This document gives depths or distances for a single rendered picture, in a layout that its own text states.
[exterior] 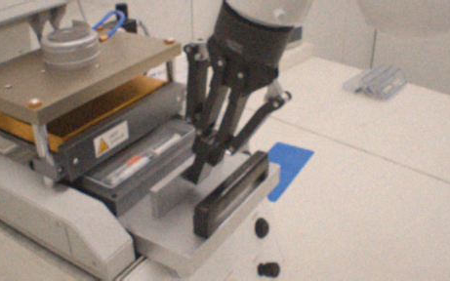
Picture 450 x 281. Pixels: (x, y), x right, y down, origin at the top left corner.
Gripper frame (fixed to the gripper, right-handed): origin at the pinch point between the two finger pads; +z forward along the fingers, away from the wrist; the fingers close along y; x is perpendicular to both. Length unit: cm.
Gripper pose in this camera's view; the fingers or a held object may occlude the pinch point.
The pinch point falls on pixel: (205, 157)
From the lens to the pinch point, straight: 58.8
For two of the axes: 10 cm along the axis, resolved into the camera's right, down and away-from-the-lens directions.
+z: -2.8, 7.3, 6.2
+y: 8.0, 5.4, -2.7
